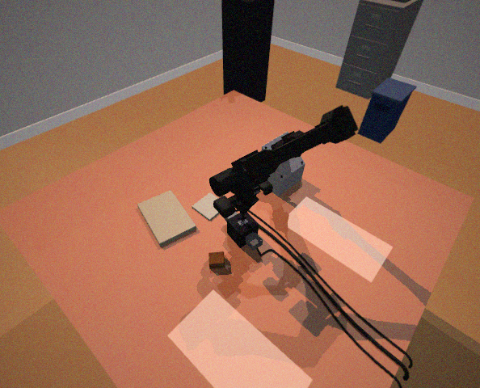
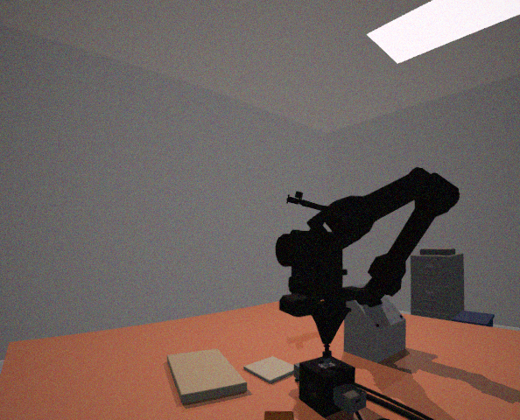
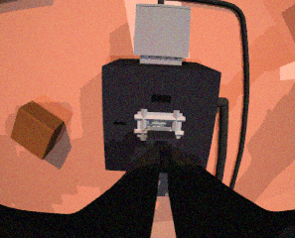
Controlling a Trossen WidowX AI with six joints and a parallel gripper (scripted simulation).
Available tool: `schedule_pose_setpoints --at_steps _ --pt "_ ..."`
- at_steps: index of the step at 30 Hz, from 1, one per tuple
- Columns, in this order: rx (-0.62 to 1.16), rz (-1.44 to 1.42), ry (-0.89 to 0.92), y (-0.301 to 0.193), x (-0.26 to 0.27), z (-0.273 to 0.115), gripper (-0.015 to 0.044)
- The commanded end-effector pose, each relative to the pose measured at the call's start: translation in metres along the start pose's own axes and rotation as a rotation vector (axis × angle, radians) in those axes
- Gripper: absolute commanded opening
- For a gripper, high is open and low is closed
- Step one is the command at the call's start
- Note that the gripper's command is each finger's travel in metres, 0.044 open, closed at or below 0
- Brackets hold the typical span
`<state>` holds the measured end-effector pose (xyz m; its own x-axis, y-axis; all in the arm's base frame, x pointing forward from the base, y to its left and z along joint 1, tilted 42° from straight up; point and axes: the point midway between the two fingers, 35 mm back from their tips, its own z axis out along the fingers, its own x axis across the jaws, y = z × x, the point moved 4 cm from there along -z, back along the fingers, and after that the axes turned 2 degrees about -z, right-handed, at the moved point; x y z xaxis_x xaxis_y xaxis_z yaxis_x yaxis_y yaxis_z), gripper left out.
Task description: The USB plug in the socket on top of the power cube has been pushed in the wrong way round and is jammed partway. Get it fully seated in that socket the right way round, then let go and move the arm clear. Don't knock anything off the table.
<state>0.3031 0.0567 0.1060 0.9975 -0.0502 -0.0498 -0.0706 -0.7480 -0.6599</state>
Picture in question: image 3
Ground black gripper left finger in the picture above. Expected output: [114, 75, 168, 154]
[0, 147, 160, 238]

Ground brown cube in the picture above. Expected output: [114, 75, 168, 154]
[11, 100, 65, 160]

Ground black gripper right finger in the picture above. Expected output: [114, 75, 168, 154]
[167, 148, 295, 238]

